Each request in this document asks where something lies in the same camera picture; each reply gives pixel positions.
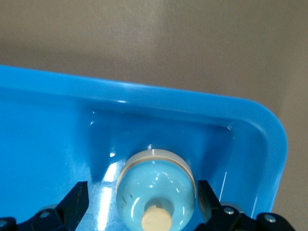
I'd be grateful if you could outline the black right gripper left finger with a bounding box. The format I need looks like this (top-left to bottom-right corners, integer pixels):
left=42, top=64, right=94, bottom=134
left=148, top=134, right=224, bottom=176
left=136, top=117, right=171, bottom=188
left=0, top=180, right=90, bottom=231

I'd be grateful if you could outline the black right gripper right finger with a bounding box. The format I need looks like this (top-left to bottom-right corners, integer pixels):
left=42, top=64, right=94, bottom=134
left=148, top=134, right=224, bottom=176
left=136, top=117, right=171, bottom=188
left=193, top=180, right=298, bottom=231

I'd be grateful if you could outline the light blue service bell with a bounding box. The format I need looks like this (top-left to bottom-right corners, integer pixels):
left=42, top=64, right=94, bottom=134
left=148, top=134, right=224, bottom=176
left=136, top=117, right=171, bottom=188
left=116, top=148, right=196, bottom=231

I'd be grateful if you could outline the blue plastic tray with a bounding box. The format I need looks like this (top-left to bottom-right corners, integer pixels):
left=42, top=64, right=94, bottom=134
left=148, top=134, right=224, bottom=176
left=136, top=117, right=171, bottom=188
left=0, top=64, right=288, bottom=231

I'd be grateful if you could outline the brown table cover mat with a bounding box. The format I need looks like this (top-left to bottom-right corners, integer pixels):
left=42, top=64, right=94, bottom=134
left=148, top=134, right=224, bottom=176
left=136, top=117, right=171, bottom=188
left=0, top=0, right=308, bottom=231

